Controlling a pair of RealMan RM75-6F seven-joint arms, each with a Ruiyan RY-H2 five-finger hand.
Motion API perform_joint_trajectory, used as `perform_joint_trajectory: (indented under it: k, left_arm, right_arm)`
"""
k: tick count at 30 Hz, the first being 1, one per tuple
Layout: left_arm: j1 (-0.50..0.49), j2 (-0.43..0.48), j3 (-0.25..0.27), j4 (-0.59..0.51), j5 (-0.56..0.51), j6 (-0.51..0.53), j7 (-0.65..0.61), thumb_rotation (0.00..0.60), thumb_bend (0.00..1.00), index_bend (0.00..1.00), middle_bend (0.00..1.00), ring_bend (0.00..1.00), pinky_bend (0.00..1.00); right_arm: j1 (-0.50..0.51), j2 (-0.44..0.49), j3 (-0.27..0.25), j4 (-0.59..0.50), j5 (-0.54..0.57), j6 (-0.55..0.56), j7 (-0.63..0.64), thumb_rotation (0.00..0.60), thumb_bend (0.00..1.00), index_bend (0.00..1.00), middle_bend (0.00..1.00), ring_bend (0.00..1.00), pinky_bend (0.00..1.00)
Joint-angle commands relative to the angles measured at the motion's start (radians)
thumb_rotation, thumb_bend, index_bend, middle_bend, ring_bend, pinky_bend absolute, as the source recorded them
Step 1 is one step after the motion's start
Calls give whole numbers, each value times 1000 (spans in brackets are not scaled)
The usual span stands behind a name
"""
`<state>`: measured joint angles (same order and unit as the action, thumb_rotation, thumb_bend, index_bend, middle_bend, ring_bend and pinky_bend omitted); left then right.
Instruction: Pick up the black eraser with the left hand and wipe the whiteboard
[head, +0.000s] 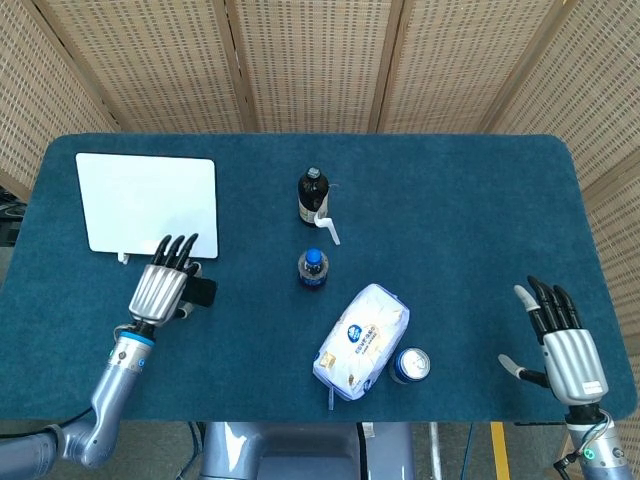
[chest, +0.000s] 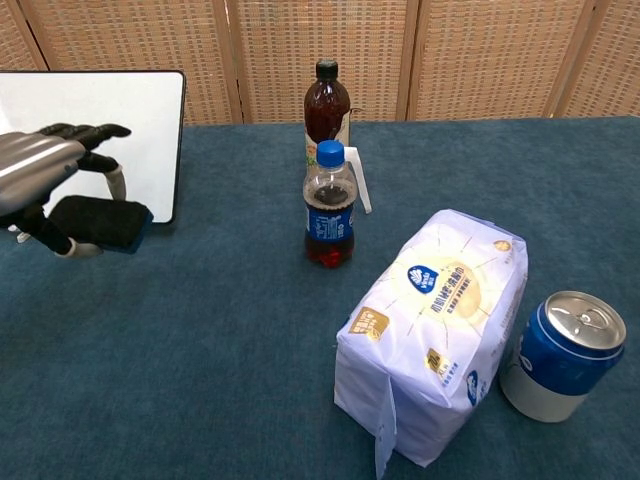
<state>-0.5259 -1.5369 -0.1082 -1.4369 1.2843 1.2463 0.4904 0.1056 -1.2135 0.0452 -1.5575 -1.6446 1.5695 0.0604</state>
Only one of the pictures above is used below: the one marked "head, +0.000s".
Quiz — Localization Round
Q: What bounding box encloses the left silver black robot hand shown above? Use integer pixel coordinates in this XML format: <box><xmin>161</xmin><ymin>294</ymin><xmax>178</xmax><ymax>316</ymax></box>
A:
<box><xmin>128</xmin><ymin>232</ymin><xmax>204</xmax><ymax>328</ymax></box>

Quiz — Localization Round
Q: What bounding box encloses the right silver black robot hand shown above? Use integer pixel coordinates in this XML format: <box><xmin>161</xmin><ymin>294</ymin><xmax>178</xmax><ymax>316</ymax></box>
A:
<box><xmin>497</xmin><ymin>275</ymin><xmax>610</xmax><ymax>414</ymax></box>

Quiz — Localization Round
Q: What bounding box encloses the white rectangular tray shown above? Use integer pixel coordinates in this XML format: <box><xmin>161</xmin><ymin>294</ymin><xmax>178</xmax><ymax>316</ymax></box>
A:
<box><xmin>75</xmin><ymin>152</ymin><xmax>220</xmax><ymax>260</ymax></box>

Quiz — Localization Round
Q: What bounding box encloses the blue-capped drink bottle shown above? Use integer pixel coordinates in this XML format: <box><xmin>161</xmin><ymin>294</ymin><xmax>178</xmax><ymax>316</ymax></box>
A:
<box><xmin>298</xmin><ymin>248</ymin><xmax>330</xmax><ymax>292</ymax></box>

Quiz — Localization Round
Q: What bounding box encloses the blue drink can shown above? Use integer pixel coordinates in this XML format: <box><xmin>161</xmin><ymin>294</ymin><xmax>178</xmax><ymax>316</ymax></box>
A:
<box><xmin>389</xmin><ymin>347</ymin><xmax>432</xmax><ymax>385</ymax></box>

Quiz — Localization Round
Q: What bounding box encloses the blue table mat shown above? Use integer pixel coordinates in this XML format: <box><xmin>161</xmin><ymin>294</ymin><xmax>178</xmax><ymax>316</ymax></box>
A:
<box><xmin>0</xmin><ymin>132</ymin><xmax>639</xmax><ymax>424</ymax></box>

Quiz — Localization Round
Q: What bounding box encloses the dark brown glass bottle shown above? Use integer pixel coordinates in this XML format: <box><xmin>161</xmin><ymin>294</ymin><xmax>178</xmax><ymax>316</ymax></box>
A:
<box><xmin>297</xmin><ymin>167</ymin><xmax>331</xmax><ymax>229</ymax></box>

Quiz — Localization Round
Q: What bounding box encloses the white plastic hook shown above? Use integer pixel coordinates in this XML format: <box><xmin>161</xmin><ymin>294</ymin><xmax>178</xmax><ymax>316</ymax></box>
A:
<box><xmin>315</xmin><ymin>215</ymin><xmax>342</xmax><ymax>246</ymax></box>

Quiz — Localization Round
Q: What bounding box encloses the white snack bag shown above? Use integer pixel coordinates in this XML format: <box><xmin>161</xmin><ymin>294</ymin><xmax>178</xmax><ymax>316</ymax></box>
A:
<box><xmin>312</xmin><ymin>283</ymin><xmax>411</xmax><ymax>411</ymax></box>

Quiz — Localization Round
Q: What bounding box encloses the silver-blue robot torso base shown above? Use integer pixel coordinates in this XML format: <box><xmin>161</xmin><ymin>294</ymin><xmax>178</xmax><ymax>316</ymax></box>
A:
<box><xmin>198</xmin><ymin>421</ymin><xmax>416</xmax><ymax>480</ymax></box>

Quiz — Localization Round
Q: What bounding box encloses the woven bamboo folding screen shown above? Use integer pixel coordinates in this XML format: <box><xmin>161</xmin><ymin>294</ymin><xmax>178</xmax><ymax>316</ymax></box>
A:
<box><xmin>0</xmin><ymin>0</ymin><xmax>640</xmax><ymax>480</ymax></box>

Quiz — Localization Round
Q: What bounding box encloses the blue cable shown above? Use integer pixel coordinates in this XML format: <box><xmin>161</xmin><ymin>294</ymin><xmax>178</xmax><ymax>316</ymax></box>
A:
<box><xmin>462</xmin><ymin>422</ymin><xmax>475</xmax><ymax>480</ymax></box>

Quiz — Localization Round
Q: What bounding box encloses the black cable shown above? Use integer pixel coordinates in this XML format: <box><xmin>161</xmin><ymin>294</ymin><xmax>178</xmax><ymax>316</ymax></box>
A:
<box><xmin>355</xmin><ymin>422</ymin><xmax>370</xmax><ymax>480</ymax></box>

